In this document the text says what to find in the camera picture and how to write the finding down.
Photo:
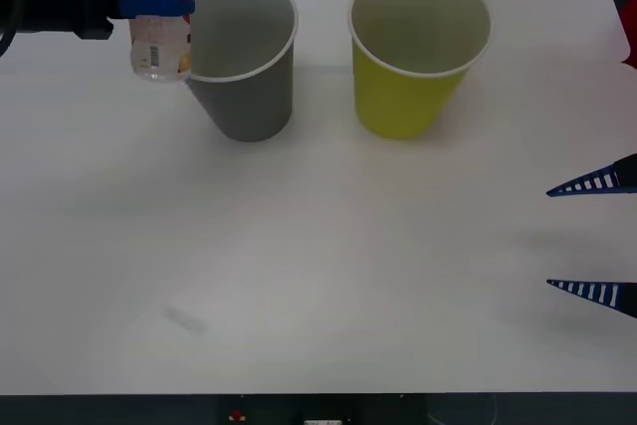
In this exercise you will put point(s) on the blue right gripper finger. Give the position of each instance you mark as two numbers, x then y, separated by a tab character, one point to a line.
597	293
592	184

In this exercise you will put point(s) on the clear bottle with red cap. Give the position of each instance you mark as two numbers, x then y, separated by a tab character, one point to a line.
151	42

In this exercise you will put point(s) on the grey plastic bin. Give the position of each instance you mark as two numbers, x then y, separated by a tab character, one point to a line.
249	101

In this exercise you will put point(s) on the yellow-green plastic bin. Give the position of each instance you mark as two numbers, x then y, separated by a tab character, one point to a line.
403	96

